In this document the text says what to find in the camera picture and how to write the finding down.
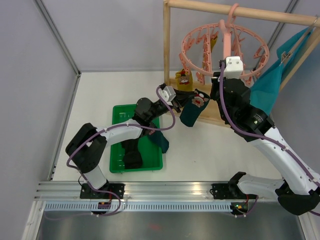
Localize teal cloth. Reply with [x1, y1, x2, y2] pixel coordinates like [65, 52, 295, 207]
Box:
[250, 27, 313, 115]

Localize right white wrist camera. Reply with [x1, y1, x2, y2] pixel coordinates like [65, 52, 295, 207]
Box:
[219, 56, 244, 79]

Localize dark teal sock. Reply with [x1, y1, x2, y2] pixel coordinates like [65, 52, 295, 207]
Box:
[147, 131, 170, 154]

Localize metal clip hanger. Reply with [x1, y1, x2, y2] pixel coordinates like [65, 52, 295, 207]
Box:
[281, 15, 319, 64]

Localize christmas pattern sock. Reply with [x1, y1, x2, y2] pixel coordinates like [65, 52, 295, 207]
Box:
[179, 89, 210, 127]

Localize black sock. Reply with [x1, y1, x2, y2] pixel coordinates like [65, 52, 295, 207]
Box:
[121, 139, 143, 169]

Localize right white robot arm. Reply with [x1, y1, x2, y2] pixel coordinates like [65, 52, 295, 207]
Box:
[210, 72, 320, 216]

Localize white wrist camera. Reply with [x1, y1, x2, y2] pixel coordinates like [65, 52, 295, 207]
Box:
[219, 56, 244, 79]
[158, 86, 176, 106]

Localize aluminium mounting rail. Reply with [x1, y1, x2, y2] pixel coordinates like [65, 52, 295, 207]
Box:
[34, 181, 288, 201]

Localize slotted cable duct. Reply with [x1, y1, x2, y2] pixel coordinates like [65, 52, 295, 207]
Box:
[44, 201, 232, 212]

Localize yellow sock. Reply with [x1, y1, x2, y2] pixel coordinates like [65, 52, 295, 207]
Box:
[210, 36, 218, 52]
[175, 69, 193, 92]

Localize wooden clothes rack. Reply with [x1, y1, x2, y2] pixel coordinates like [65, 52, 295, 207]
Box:
[162, 0, 320, 130]

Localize green plastic tray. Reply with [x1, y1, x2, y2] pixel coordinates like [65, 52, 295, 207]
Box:
[109, 104, 163, 174]

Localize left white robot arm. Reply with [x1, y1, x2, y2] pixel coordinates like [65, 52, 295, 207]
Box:
[65, 84, 196, 199]

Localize pink round clip hanger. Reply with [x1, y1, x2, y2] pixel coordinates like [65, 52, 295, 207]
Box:
[179, 3, 270, 85]

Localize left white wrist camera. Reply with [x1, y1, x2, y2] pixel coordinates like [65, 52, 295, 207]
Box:
[158, 86, 176, 106]

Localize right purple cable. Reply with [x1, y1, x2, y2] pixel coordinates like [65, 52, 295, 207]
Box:
[218, 61, 320, 216]

